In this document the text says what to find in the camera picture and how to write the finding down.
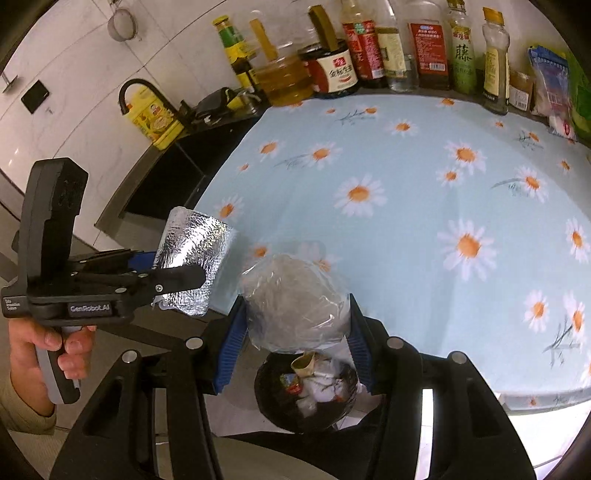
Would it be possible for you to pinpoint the silver foil bag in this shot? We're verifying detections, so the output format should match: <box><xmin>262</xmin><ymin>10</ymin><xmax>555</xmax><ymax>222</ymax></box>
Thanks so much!
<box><xmin>152</xmin><ymin>206</ymin><xmax>238</xmax><ymax>317</ymax></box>

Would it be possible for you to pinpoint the clear plastic bag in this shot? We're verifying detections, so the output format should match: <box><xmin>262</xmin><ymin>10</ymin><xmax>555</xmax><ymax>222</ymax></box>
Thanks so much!
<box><xmin>239</xmin><ymin>253</ymin><xmax>351</xmax><ymax>354</ymax></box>

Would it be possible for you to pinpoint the red yellow candy wrapper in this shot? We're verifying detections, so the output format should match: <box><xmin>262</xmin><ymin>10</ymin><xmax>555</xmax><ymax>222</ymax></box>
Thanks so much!
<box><xmin>280</xmin><ymin>374</ymin><xmax>304</xmax><ymax>396</ymax></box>

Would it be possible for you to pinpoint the person left forearm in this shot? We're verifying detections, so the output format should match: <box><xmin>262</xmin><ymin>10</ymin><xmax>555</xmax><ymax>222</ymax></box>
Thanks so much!
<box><xmin>0</xmin><ymin>376</ymin><xmax>57</xmax><ymax>436</ymax></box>

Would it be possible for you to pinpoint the black kitchen sink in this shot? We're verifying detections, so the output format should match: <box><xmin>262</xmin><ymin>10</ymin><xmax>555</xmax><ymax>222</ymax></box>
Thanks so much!
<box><xmin>95</xmin><ymin>114</ymin><xmax>260</xmax><ymax>236</ymax></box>

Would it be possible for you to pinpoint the black trash bin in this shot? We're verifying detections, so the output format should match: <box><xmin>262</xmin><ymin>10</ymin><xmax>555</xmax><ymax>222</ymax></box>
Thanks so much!
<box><xmin>254</xmin><ymin>351</ymin><xmax>359</xmax><ymax>434</ymax></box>

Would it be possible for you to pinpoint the person left hand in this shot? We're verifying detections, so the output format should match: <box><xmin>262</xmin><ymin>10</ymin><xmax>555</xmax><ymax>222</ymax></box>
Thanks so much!
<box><xmin>8</xmin><ymin>318</ymin><xmax>96</xmax><ymax>417</ymax></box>

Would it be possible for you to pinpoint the yellow detergent bottle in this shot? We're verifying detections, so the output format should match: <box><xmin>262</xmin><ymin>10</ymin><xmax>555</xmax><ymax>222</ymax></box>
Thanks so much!
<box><xmin>124</xmin><ymin>86</ymin><xmax>184</xmax><ymax>151</ymax></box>

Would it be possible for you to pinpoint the brown paper cup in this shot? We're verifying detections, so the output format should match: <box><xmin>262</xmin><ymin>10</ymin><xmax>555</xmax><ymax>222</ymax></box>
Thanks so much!
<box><xmin>290</xmin><ymin>352</ymin><xmax>325</xmax><ymax>378</ymax></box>

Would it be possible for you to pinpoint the black faucet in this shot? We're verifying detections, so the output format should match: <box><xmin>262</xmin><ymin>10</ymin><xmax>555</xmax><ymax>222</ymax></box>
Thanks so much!
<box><xmin>117</xmin><ymin>78</ymin><xmax>190</xmax><ymax>128</ymax></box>

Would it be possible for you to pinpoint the blue daisy tablecloth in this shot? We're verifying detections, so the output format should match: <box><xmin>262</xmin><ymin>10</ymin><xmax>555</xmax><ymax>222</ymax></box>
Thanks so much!
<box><xmin>197</xmin><ymin>95</ymin><xmax>590</xmax><ymax>408</ymax></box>

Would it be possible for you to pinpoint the metal strainer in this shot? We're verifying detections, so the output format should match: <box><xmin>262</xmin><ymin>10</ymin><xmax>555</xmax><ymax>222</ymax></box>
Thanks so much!
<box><xmin>107</xmin><ymin>1</ymin><xmax>138</xmax><ymax>42</ymax></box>

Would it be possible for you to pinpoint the green olive oil bottle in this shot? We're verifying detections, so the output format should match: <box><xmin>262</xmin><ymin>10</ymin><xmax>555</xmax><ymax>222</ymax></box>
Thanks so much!
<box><xmin>212</xmin><ymin>15</ymin><xmax>267</xmax><ymax>101</ymax></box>

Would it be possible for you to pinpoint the large cooking oil bottle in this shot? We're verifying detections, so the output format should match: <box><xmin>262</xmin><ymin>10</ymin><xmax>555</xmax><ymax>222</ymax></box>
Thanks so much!
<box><xmin>249</xmin><ymin>17</ymin><xmax>314</xmax><ymax>107</ymax></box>

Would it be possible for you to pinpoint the dark soy sauce jug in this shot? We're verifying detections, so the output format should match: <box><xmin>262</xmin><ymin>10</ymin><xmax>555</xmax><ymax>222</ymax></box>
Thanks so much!
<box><xmin>298</xmin><ymin>5</ymin><xmax>360</xmax><ymax>99</ymax></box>

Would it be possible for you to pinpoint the red label sauce bottle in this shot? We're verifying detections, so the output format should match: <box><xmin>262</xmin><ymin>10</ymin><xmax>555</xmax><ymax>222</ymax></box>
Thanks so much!
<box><xmin>339</xmin><ymin>0</ymin><xmax>386</xmax><ymax>89</ymax></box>

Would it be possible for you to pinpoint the clear vinegar bottle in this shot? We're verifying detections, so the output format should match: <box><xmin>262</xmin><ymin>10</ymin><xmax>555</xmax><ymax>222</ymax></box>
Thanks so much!
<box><xmin>375</xmin><ymin>0</ymin><xmax>418</xmax><ymax>93</ymax></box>

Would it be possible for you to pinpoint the blue snack bag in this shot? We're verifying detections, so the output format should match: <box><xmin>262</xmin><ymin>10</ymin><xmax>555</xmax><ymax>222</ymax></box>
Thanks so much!
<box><xmin>528</xmin><ymin>45</ymin><xmax>576</xmax><ymax>140</ymax></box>

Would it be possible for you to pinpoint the small brown spice jar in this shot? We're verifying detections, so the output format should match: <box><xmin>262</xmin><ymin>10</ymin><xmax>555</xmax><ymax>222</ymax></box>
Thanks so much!
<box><xmin>509</xmin><ymin>70</ymin><xmax>534</xmax><ymax>112</ymax></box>

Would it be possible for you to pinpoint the green packet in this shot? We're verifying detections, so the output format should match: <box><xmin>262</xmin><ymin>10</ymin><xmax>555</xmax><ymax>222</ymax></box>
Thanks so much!
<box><xmin>567</xmin><ymin>51</ymin><xmax>591</xmax><ymax>144</ymax></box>

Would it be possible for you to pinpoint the green label pepper oil bottle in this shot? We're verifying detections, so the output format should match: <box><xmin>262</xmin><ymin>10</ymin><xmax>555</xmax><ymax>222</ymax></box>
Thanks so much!
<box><xmin>447</xmin><ymin>0</ymin><xmax>477</xmax><ymax>96</ymax></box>

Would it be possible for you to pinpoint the red label dark bottle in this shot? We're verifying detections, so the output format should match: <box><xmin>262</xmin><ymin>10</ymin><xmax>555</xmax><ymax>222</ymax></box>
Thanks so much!
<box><xmin>406</xmin><ymin>0</ymin><xmax>451</xmax><ymax>90</ymax></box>

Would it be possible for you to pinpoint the yellow label oil bottle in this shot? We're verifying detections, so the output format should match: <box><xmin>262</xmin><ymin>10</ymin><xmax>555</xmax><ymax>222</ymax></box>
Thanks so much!
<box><xmin>482</xmin><ymin>7</ymin><xmax>510</xmax><ymax>115</ymax></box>

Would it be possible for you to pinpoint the black wall outlet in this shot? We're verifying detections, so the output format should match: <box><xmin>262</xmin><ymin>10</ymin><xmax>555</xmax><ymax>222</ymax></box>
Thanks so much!
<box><xmin>21</xmin><ymin>80</ymin><xmax>50</xmax><ymax>114</ymax></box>

